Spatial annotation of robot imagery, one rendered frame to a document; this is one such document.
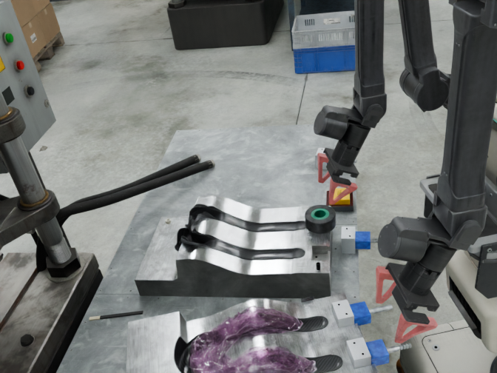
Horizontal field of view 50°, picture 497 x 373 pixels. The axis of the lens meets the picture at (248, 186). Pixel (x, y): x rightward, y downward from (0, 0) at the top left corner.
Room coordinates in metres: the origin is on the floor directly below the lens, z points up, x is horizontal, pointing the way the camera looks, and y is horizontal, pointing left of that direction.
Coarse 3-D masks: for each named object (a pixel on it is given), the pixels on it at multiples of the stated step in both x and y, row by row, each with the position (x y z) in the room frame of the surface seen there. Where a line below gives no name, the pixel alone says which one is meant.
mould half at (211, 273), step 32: (160, 224) 1.23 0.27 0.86; (192, 224) 1.11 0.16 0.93; (224, 224) 1.11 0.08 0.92; (160, 256) 1.09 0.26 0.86; (192, 256) 0.99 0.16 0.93; (224, 256) 1.00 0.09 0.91; (160, 288) 1.00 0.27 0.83; (192, 288) 0.98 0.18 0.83; (224, 288) 0.96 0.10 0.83; (256, 288) 0.94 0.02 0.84; (288, 288) 0.92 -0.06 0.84; (320, 288) 0.91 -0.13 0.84
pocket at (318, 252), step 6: (312, 246) 1.00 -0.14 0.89; (318, 246) 1.00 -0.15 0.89; (324, 246) 1.00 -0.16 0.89; (312, 252) 1.00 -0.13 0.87; (318, 252) 1.00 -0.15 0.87; (324, 252) 1.00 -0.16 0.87; (330, 252) 0.98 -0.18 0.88; (312, 258) 0.99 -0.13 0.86; (318, 258) 0.98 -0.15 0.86; (324, 258) 0.98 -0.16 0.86
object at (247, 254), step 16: (192, 208) 1.16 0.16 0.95; (208, 208) 1.17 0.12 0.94; (240, 224) 1.13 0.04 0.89; (256, 224) 1.13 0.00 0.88; (272, 224) 1.12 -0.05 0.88; (288, 224) 1.11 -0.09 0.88; (304, 224) 1.09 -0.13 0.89; (192, 240) 1.08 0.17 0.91; (208, 240) 1.05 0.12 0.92; (240, 256) 1.01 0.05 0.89; (256, 256) 1.01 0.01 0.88; (272, 256) 1.00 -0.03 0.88; (288, 256) 0.99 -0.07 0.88
